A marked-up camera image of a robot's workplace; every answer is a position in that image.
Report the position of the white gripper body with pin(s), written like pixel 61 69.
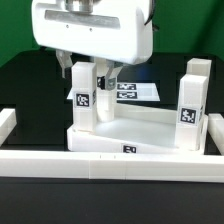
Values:
pixel 117 30

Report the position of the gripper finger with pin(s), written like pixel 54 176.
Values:
pixel 64 59
pixel 114 68

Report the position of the white desk top tray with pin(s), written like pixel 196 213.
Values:
pixel 135 129

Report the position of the white fiducial marker sheet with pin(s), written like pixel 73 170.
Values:
pixel 126 91

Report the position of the white U-shaped fence frame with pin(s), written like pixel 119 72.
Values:
pixel 59 164

